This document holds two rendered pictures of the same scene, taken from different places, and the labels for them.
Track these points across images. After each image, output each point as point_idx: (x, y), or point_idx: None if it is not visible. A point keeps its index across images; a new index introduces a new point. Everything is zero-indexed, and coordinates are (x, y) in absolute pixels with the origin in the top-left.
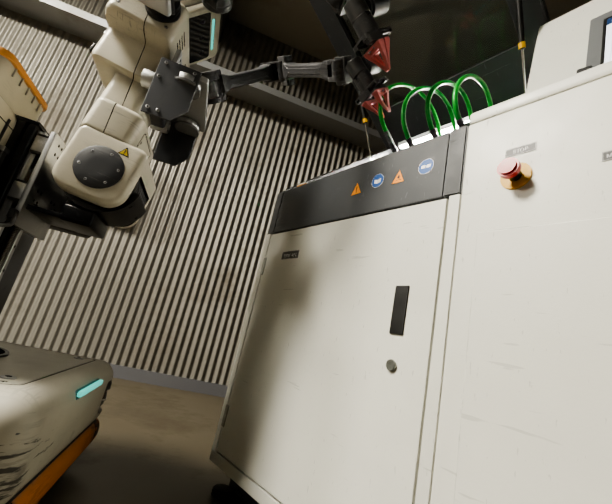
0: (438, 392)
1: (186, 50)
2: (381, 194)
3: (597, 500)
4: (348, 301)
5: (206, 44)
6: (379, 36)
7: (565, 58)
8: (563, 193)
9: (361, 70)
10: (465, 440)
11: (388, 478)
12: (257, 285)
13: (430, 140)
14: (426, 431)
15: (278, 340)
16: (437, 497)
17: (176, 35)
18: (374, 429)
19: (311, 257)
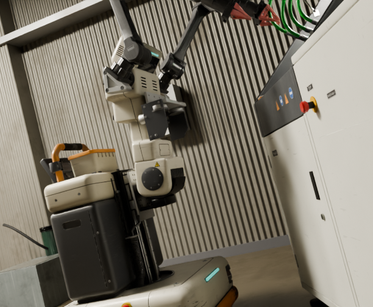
0: (336, 226)
1: (147, 77)
2: (285, 111)
3: (371, 259)
4: (301, 182)
5: (153, 58)
6: (230, 10)
7: None
8: (326, 116)
9: (243, 7)
10: (347, 247)
11: (341, 271)
12: (273, 175)
13: (286, 74)
14: (340, 246)
15: (292, 211)
16: (351, 274)
17: (139, 86)
18: (331, 250)
19: (281, 154)
